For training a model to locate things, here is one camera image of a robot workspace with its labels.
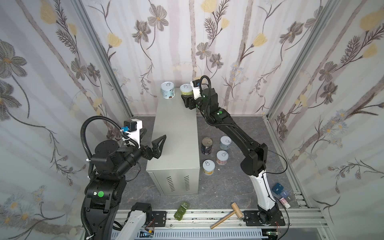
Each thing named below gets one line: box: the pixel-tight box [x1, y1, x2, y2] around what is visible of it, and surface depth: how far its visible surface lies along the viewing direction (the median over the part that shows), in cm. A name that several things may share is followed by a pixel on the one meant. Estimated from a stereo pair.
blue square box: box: [272, 182, 284, 195], surface depth 84 cm
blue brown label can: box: [160, 81, 176, 99], surface depth 82 cm
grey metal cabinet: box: [146, 88, 200, 196], surface depth 69 cm
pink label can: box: [216, 150, 229, 166], surface depth 94 cm
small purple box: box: [280, 190, 289, 198], surface depth 83 cm
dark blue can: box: [201, 137, 213, 156], surface depth 95 cm
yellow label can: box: [202, 159, 216, 176], surface depth 90 cm
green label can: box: [179, 83, 194, 96], surface depth 79 cm
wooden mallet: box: [210, 202, 244, 230], surface depth 76 cm
